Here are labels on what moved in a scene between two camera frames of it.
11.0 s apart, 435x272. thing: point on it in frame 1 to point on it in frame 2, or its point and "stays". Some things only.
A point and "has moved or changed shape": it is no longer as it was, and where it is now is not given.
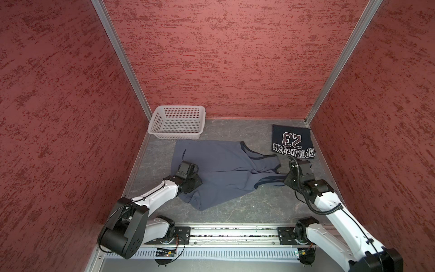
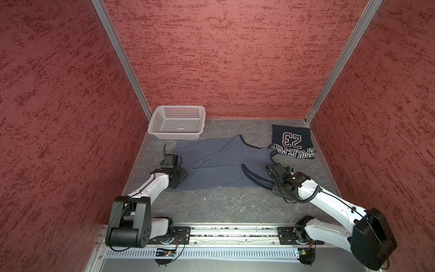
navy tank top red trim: (293, 141) stays
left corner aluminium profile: (121, 53) stays
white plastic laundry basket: (182, 122) stays
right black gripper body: (291, 181) to (277, 189)
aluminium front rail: (229, 236) stays
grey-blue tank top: (227, 169) has moved or changed shape
